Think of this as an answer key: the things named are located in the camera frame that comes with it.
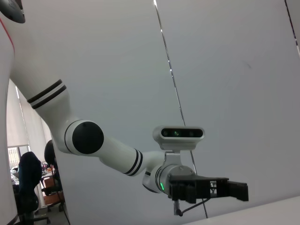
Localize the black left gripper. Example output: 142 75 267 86
168 174 249 203

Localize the black chair headrest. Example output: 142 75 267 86
44 140 57 165

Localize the white window blind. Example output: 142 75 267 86
7 79 53 148

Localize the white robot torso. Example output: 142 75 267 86
0 0 19 225

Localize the left gripper connector cable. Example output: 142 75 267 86
172 198 211 217

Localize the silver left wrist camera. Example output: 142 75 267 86
152 126 206 169

